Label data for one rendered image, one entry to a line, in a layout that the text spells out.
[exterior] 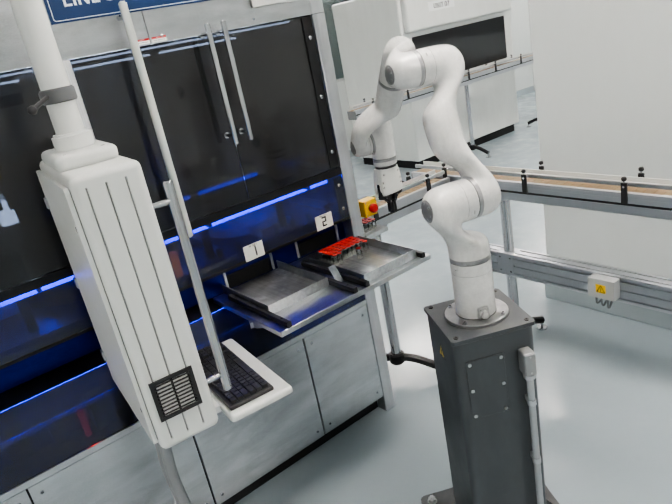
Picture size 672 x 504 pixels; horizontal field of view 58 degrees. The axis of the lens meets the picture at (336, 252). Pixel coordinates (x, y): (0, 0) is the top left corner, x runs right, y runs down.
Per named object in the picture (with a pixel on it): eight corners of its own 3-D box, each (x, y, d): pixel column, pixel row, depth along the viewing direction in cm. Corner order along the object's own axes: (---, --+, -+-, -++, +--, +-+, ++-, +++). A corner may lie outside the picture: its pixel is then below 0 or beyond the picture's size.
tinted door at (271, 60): (249, 199, 225) (208, 33, 205) (338, 166, 248) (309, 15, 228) (250, 199, 225) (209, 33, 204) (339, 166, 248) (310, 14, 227)
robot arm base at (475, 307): (519, 318, 177) (514, 261, 171) (458, 335, 175) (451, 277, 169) (492, 294, 195) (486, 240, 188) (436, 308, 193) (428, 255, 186)
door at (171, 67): (129, 243, 200) (69, 60, 180) (248, 199, 225) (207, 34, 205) (130, 243, 200) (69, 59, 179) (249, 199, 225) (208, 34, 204)
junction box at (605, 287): (587, 295, 265) (587, 277, 261) (594, 291, 267) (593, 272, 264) (614, 302, 255) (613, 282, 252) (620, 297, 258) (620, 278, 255)
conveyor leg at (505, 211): (504, 334, 320) (490, 196, 293) (514, 327, 325) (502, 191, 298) (518, 339, 313) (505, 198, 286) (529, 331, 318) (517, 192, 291)
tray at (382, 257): (310, 265, 242) (308, 257, 241) (359, 243, 256) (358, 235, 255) (365, 283, 216) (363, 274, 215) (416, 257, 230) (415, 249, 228)
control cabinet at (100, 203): (111, 384, 199) (25, 150, 171) (167, 359, 208) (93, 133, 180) (157, 458, 158) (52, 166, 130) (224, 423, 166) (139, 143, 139)
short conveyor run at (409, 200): (353, 241, 270) (346, 208, 265) (332, 236, 282) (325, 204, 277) (455, 194, 307) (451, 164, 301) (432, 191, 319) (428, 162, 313)
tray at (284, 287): (223, 293, 233) (221, 284, 231) (278, 267, 247) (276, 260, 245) (270, 315, 206) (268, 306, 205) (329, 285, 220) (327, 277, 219)
